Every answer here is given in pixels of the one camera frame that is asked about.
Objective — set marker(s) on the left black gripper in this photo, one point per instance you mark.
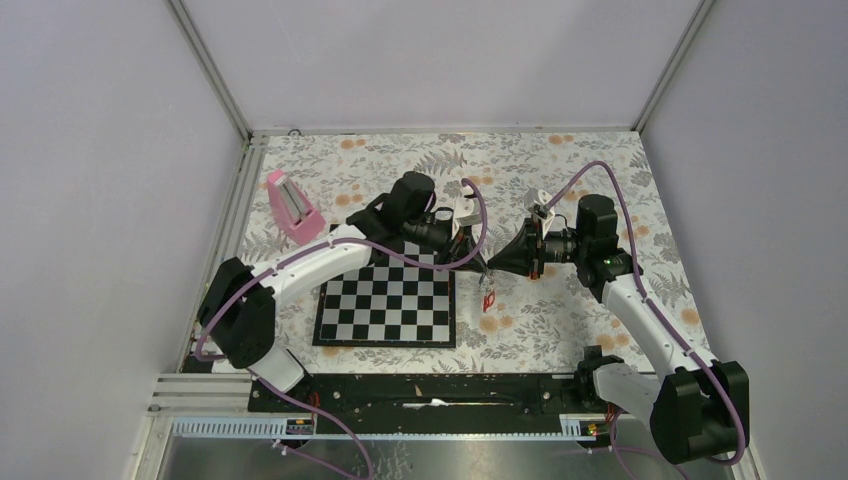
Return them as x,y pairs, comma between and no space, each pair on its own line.
462,246

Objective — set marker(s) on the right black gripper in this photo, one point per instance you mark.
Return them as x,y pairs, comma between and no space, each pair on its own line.
526,253

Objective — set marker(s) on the keyring with red fob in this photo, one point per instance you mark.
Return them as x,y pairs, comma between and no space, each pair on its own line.
486,284

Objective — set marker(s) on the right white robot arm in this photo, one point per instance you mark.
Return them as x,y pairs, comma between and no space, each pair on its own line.
695,406

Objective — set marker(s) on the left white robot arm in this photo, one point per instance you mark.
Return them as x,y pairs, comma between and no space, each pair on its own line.
239,309

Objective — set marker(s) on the black white chessboard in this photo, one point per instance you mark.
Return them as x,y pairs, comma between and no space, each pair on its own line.
388,304

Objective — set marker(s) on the pink metronome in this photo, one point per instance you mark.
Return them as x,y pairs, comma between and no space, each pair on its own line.
293,213

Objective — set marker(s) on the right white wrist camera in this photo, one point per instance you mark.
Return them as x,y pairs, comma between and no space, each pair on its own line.
536,202

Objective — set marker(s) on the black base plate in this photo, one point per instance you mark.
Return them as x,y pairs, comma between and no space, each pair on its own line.
530,404

